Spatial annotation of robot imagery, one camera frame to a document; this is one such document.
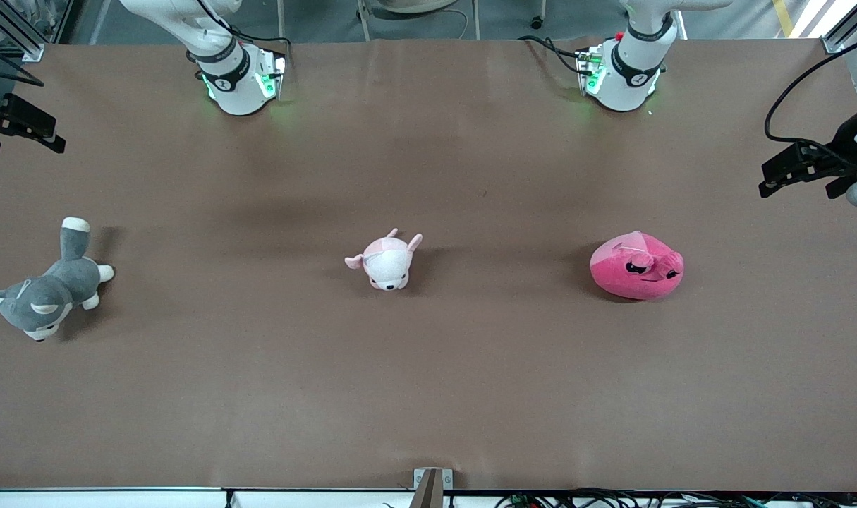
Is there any round pink plush toy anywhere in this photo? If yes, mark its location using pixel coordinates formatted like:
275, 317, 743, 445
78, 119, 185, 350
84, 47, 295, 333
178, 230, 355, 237
589, 231, 685, 301

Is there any grey white husky plush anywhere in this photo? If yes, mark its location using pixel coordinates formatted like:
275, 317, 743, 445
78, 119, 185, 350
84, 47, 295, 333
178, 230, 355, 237
0, 217, 116, 343

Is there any pale pink plush animal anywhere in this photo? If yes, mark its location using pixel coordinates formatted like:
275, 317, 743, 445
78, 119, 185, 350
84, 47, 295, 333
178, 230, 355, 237
344, 227, 423, 291

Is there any white chair base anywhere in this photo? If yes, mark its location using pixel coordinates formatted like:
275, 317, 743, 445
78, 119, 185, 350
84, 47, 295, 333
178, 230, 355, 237
356, 0, 480, 41

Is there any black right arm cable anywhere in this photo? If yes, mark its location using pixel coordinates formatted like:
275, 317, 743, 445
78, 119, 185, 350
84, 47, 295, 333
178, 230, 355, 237
0, 39, 46, 87

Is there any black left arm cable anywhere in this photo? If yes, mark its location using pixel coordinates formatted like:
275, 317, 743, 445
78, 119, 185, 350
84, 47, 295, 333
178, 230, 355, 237
764, 32, 857, 149

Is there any aluminium frame profile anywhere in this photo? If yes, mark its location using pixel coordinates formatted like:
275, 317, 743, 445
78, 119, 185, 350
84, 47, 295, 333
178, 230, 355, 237
0, 0, 46, 63
820, 0, 857, 55

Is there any black arm base cable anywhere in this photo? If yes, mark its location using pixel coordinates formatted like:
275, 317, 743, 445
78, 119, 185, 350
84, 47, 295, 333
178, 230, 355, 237
518, 34, 585, 77
195, 0, 293, 69

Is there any black cable bundle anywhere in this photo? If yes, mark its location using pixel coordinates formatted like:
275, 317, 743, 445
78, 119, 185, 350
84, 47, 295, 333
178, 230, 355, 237
494, 487, 857, 508

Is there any grey metal camera bracket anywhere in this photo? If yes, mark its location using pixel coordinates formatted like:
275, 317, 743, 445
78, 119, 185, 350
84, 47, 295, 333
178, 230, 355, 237
413, 467, 454, 508

